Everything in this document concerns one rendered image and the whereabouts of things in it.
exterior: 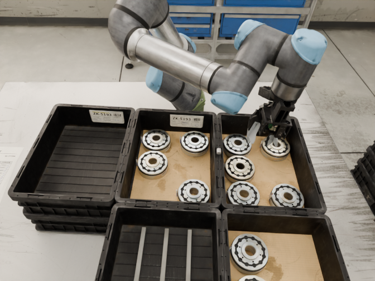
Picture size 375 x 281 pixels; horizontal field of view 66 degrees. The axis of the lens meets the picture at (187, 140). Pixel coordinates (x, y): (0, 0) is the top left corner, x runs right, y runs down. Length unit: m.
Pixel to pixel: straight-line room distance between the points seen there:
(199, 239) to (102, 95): 0.94
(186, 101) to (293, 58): 0.69
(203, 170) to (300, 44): 0.54
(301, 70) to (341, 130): 2.02
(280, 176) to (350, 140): 1.63
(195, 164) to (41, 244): 0.57
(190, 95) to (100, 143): 0.44
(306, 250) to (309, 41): 0.58
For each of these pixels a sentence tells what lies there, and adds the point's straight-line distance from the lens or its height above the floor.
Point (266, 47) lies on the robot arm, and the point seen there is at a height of 1.31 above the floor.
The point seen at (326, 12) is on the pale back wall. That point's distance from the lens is 4.14.
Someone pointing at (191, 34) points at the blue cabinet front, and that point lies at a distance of 2.84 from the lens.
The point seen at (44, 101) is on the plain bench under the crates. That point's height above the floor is 0.70.
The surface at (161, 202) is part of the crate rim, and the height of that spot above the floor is 0.93.
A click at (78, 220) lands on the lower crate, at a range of 0.98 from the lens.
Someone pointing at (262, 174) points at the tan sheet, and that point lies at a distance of 1.05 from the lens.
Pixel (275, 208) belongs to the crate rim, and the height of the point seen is 0.93.
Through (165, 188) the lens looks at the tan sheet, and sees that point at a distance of 0.97.
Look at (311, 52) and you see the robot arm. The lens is 0.68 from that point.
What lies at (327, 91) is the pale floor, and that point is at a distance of 3.07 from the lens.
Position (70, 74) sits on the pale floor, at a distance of 3.03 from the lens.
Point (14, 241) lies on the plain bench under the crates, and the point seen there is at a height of 0.70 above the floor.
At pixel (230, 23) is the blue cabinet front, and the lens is 2.84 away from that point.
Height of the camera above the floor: 1.64
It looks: 47 degrees down
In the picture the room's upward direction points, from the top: 3 degrees clockwise
